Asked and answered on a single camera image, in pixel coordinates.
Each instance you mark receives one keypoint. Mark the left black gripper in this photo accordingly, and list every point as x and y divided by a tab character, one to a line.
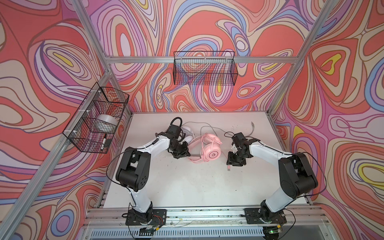
184	153

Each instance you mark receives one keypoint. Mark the white perforated cable duct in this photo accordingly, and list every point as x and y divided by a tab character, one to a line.
175	233

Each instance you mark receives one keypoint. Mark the rear black wire basket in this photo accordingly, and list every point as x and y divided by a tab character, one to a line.
205	68

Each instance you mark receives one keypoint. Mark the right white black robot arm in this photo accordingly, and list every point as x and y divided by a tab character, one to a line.
296	176

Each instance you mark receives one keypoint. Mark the black wire basket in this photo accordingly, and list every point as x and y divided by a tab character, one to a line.
100	114
205	68

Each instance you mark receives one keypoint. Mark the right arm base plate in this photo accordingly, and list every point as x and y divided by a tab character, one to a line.
264	216

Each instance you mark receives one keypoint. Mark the grey tape roll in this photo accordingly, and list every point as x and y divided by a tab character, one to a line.
106	124

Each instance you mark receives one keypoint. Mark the pink headphones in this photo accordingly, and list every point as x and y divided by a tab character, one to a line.
210	148

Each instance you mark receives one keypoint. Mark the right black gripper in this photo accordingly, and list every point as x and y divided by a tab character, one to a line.
231	161

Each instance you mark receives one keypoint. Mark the black white marker pen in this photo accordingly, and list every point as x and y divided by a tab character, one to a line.
103	142

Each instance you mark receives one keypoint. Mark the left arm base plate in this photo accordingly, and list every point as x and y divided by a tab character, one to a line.
156	217

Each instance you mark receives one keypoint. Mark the left black wire basket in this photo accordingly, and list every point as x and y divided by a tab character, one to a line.
100	114

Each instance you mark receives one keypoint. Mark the aluminium front rail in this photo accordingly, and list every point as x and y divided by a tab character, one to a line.
300	215

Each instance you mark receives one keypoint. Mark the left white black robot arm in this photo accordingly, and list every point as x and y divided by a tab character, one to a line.
134	169

